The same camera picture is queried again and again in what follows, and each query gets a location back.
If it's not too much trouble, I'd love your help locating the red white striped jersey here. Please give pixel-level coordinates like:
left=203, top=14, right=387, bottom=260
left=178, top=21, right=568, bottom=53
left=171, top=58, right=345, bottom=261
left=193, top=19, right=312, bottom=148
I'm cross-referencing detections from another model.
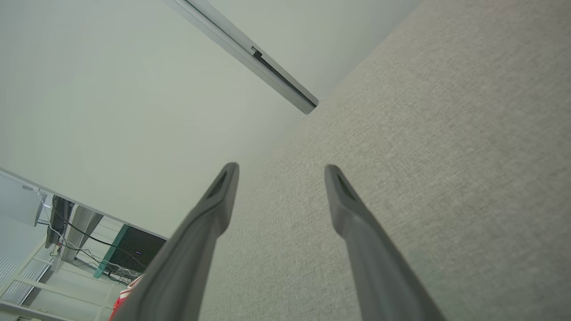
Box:
left=111, top=274, right=145, bottom=321

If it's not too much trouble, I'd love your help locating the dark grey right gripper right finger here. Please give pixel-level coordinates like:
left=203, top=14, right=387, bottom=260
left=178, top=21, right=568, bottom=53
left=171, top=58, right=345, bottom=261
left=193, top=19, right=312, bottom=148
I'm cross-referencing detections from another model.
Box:
left=324, top=164, right=447, bottom=321

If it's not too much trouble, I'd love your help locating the thin black background cable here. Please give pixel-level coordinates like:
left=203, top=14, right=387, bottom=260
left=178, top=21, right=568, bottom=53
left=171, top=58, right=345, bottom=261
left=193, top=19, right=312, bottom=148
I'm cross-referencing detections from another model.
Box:
left=53, top=196, right=148, bottom=286

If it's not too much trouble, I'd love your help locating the grey wall partition post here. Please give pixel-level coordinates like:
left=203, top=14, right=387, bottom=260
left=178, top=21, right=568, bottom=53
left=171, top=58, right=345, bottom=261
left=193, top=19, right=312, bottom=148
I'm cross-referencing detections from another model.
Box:
left=163, top=0, right=319, bottom=115

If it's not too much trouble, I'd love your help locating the dark computer case green edge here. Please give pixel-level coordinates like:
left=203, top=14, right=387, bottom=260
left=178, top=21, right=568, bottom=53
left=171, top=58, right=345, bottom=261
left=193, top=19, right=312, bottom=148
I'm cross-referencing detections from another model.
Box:
left=94, top=224, right=166, bottom=279

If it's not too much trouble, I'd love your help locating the black monitor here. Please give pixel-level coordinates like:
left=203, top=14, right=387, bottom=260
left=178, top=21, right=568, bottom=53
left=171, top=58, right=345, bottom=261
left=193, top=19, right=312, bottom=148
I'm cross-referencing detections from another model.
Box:
left=45, top=195, right=75, bottom=248

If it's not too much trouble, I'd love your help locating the white metal frame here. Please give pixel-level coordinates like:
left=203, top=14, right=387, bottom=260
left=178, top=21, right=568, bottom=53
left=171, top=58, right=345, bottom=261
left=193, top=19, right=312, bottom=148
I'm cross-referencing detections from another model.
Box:
left=0, top=243, right=123, bottom=321

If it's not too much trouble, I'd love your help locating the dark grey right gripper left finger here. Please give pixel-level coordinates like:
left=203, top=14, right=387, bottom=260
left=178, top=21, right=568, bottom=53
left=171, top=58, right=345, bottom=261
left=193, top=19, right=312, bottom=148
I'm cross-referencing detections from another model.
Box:
left=109, top=162, right=240, bottom=321

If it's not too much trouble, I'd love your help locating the grey fabric sofa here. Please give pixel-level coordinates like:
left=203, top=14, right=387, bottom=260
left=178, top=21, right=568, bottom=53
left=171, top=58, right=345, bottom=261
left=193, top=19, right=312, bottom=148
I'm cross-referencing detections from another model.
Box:
left=199, top=0, right=571, bottom=321

